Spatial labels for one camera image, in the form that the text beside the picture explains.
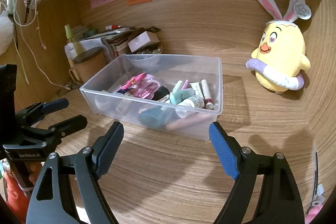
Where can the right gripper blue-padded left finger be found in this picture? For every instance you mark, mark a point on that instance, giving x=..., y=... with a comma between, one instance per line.
x=52, y=200

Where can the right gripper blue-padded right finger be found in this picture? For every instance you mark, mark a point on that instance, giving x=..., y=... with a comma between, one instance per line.
x=279, y=200

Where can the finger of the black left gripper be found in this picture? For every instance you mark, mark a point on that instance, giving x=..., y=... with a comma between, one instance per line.
x=54, y=106
x=69, y=126

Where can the pink scissors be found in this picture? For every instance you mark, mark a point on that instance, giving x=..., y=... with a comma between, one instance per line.
x=133, y=80

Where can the pink wooden stick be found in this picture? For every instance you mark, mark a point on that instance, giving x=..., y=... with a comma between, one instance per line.
x=181, y=123

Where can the white tube with red cap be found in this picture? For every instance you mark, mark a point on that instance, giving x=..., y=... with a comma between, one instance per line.
x=207, y=95

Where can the teal bottle white cap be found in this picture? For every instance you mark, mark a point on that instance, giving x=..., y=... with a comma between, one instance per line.
x=181, y=95

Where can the clear plastic storage bin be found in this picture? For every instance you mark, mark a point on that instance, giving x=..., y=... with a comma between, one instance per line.
x=166, y=74

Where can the white green cream tube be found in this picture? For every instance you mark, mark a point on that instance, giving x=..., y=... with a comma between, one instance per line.
x=197, y=88

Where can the black tweezers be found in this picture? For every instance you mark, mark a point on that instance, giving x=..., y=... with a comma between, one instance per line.
x=315, y=178

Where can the brown mug with lid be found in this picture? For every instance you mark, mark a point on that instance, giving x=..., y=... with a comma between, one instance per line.
x=87, y=64

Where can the white lotion bottle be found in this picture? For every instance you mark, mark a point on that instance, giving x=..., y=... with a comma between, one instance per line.
x=71, y=53

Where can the yellow green bottle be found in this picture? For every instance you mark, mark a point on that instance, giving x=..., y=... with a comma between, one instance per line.
x=69, y=34

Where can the stack of books and papers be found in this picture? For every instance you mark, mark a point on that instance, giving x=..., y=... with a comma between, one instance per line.
x=98, y=40

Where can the red white marker pen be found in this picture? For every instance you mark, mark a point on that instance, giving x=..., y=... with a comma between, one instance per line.
x=113, y=27

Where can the small pink white box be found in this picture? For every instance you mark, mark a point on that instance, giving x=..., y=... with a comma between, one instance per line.
x=143, y=40

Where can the yellow chick bunny plush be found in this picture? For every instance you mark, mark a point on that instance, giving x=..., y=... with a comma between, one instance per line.
x=280, y=56

